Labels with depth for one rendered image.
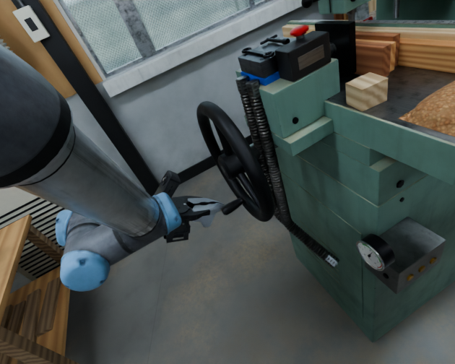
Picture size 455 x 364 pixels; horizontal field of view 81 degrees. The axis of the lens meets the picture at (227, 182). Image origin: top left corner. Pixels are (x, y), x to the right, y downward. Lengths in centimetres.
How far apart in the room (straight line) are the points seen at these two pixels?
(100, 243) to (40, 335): 112
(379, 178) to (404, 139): 11
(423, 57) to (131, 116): 155
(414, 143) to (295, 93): 19
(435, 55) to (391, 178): 21
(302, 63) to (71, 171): 37
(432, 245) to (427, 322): 64
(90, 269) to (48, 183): 27
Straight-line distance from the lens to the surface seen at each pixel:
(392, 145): 47
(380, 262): 56
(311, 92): 51
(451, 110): 44
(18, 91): 22
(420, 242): 66
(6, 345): 128
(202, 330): 134
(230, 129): 46
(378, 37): 61
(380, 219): 62
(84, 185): 30
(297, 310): 125
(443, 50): 57
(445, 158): 43
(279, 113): 48
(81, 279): 53
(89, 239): 53
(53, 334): 156
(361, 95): 47
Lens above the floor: 114
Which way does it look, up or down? 38 degrees down
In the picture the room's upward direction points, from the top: 24 degrees counter-clockwise
